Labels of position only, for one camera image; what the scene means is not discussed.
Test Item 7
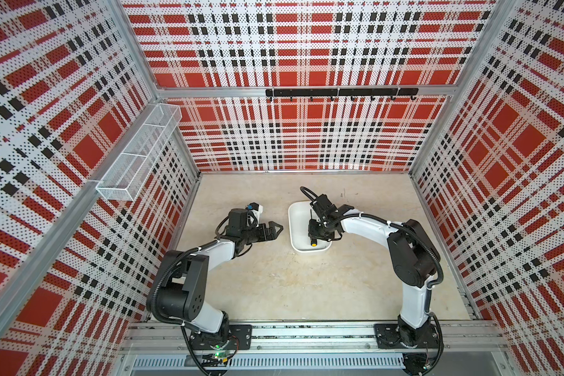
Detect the black yellow-tipped screwdriver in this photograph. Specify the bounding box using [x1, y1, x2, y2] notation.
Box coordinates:
[308, 211, 318, 247]

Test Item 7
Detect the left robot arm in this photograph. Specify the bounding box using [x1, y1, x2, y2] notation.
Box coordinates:
[147, 203, 284, 341]

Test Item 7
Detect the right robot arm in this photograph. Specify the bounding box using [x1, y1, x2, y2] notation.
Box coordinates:
[300, 186, 444, 348]

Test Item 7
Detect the white rectangular bin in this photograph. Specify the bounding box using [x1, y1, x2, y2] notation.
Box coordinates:
[288, 201, 332, 255]

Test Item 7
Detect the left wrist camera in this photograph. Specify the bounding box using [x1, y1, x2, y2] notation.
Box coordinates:
[246, 202, 263, 220]

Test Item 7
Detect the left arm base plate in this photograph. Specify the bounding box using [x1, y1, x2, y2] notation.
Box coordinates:
[190, 324, 253, 351]

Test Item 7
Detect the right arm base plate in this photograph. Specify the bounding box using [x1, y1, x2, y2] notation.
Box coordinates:
[374, 323, 440, 349]

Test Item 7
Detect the aluminium front rail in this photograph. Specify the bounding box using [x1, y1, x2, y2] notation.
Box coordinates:
[121, 321, 508, 355]

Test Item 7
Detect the white wire mesh shelf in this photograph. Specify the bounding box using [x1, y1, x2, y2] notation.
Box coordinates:
[97, 103, 181, 201]

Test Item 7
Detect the black wall hook rail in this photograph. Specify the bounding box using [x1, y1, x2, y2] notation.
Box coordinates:
[265, 88, 419, 99]

